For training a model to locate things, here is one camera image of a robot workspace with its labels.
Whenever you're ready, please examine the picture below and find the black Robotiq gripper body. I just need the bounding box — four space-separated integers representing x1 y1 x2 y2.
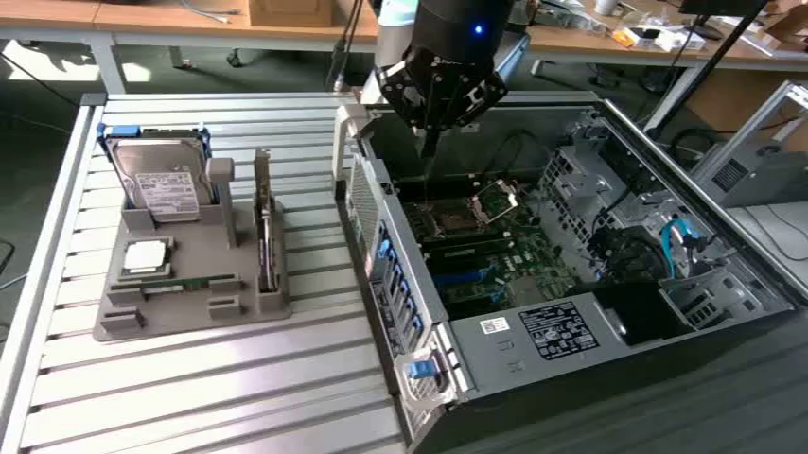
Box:
403 0 510 133

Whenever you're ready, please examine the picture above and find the graphics card with metal bracket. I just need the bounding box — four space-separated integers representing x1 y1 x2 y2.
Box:
252 148 283 292

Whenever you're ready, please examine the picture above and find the open grey PC case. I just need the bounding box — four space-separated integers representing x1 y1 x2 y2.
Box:
331 92 808 453

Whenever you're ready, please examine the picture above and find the grey metal box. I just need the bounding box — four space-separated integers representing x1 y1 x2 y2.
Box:
534 0 592 28

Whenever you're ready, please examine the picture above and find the metal socket cover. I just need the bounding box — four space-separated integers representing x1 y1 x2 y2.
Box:
470 179 522 223

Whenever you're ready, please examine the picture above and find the brown cardboard box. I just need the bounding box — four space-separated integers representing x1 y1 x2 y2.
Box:
247 0 335 27
760 0 808 53

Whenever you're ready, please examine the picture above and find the orange white small box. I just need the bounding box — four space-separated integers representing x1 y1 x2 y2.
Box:
614 26 661 48

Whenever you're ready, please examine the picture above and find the CPU socket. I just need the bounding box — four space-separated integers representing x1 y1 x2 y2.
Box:
427 201 488 237

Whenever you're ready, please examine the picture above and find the perforated metal drive cage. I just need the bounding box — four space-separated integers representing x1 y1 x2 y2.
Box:
540 141 687 247

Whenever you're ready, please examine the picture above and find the green motherboard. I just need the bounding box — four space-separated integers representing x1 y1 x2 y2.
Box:
394 177 582 323

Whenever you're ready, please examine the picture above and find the black tripod pole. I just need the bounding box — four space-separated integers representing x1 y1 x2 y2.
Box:
641 0 779 141

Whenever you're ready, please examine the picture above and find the black monitor stand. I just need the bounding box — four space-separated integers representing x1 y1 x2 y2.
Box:
678 0 765 42

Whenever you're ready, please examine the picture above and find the grey chipset heatsink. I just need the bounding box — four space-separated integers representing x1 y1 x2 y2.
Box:
508 276 549 307

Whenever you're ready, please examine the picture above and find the grey computer tower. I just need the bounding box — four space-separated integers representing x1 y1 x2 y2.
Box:
691 139 808 209

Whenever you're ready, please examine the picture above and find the grey plastic parts rack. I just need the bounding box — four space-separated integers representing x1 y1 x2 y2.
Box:
92 157 295 342

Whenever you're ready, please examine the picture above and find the green RAM stick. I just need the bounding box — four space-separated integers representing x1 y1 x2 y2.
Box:
142 276 235 293

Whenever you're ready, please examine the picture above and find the silver CPU chip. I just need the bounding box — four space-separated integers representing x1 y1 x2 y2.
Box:
123 240 172 275

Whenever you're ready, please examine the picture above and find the grey power supply unit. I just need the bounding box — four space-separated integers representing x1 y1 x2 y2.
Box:
445 291 633 393

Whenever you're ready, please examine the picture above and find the grey disk bay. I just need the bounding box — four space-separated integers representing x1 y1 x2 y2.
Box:
658 267 795 332

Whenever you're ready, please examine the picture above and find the black hanging cable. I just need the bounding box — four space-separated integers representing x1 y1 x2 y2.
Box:
325 0 366 94

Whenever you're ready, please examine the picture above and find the black looped wire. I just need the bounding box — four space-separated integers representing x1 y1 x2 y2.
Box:
485 131 552 190

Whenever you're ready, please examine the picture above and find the wooden desk grey frame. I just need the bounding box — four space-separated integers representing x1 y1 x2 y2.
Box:
0 0 381 95
522 0 808 138

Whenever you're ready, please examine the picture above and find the white cable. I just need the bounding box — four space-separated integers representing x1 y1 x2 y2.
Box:
178 0 244 24

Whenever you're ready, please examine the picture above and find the black coiled cable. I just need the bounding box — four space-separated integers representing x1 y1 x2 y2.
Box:
668 128 720 165

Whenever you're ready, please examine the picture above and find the black wire bundle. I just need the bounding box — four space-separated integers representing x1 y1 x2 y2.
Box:
586 225 672 285

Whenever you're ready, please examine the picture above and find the hard disk in blue frame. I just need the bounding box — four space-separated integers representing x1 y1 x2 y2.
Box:
98 121 219 224

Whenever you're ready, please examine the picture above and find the blue wire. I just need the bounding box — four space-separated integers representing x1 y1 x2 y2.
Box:
658 213 701 281

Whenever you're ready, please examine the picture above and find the aluminium profile frame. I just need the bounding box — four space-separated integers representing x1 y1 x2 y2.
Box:
716 79 808 160

